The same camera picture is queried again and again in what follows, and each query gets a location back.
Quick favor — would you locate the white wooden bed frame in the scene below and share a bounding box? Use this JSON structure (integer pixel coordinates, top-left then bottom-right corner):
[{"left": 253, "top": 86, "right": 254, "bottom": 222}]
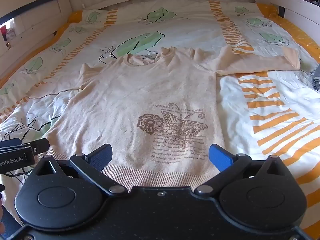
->
[{"left": 0, "top": 0, "right": 320, "bottom": 83}]

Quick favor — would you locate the beige printed sweater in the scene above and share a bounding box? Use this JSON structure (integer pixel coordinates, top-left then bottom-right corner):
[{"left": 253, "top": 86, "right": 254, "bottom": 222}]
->
[{"left": 26, "top": 46, "right": 301, "bottom": 189}]

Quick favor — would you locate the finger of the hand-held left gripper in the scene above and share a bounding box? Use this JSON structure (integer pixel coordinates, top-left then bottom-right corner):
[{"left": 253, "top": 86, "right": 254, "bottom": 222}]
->
[
  {"left": 0, "top": 137, "right": 22, "bottom": 146},
  {"left": 0, "top": 138, "right": 50, "bottom": 156}
]

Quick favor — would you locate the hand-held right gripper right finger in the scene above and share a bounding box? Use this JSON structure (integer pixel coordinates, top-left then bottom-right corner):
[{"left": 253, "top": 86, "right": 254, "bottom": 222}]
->
[{"left": 194, "top": 144, "right": 291, "bottom": 197}]

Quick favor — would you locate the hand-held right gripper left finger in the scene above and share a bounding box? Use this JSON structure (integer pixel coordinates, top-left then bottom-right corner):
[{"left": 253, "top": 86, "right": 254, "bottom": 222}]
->
[{"left": 32, "top": 144, "right": 127, "bottom": 197}]

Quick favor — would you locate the grey folded cloth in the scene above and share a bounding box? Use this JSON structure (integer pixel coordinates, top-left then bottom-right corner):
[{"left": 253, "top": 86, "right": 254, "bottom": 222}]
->
[{"left": 311, "top": 65, "right": 320, "bottom": 91}]

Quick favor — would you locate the yellow bed sheet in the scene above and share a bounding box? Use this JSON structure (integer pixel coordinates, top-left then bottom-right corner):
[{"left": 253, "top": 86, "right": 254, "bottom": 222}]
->
[{"left": 0, "top": 2, "right": 320, "bottom": 85}]

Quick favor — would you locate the leaf and stripe printed blanket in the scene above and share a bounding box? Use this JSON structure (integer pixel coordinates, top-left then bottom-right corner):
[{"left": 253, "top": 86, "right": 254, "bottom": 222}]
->
[{"left": 0, "top": 0, "right": 320, "bottom": 233}]

